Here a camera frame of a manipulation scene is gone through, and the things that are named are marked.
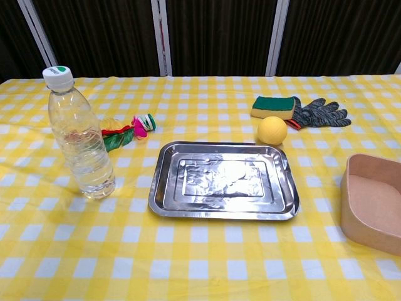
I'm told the transparent plastic water bottle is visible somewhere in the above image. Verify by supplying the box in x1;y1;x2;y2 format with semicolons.
42;65;117;201

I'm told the yellow ball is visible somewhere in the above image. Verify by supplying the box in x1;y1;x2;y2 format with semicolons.
257;116;288;145

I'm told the colourful feather shuttlecock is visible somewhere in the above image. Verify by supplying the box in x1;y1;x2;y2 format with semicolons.
100;113;157;154

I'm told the tan paper box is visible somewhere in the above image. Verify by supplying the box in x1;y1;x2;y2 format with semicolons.
340;153;401;256

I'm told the rectangular metal tray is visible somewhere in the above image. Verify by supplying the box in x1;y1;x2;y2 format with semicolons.
148;140;301;222

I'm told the grey knit work glove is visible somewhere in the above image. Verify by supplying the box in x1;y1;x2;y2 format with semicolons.
286;97;352;131

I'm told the yellow checkered tablecloth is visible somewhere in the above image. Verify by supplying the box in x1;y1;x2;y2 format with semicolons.
0;74;401;301

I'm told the green and yellow sponge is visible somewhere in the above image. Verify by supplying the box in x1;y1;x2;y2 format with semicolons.
250;95;297;121

